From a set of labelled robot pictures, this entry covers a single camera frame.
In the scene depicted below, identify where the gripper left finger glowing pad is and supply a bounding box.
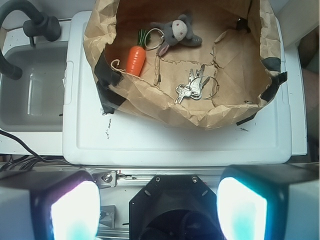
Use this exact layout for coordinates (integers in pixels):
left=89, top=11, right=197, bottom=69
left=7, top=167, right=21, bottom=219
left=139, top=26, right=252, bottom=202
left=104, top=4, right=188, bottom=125
left=0, top=170, right=101, bottom=240

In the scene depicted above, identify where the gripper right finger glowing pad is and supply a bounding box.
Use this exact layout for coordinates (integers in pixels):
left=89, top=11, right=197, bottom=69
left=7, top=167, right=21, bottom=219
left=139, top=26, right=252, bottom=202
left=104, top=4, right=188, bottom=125
left=217, top=164, right=320, bottom=240

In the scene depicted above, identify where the silver key bunch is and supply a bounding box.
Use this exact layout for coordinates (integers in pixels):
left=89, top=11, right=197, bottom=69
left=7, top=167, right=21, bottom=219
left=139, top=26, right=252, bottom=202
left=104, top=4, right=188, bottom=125
left=174, top=64, right=220, bottom=104

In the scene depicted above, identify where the white plastic lid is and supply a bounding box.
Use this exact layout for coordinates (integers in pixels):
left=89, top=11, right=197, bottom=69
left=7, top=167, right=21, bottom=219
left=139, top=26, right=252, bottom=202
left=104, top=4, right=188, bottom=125
left=62, top=11, right=292, bottom=168

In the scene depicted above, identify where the grey toy sink basin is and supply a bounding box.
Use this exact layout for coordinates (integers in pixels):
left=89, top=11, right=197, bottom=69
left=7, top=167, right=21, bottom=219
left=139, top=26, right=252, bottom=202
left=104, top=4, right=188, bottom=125
left=0, top=41, right=68, bottom=132

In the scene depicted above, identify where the orange plastic carrot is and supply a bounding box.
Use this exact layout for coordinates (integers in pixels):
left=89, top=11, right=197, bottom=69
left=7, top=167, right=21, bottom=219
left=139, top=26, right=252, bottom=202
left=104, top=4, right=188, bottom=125
left=125, top=28, right=150, bottom=77

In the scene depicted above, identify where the black faucet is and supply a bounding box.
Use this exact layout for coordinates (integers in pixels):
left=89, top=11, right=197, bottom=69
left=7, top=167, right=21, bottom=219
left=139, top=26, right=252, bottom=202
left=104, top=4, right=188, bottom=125
left=0, top=0, right=62, bottom=80

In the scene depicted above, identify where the black cable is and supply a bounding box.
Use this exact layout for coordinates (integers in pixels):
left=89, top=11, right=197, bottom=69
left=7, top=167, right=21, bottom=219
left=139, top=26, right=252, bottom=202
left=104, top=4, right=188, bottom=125
left=0, top=129, right=68, bottom=172

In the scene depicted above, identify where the black octagonal mount plate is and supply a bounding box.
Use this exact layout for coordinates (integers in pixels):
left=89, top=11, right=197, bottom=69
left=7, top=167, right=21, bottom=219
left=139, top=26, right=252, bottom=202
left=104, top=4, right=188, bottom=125
left=129, top=175, right=225, bottom=240

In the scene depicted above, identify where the grey plush bunny keychain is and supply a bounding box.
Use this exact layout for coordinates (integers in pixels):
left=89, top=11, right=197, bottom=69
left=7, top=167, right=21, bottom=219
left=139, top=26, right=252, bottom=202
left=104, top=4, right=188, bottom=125
left=150, top=14, right=203, bottom=57

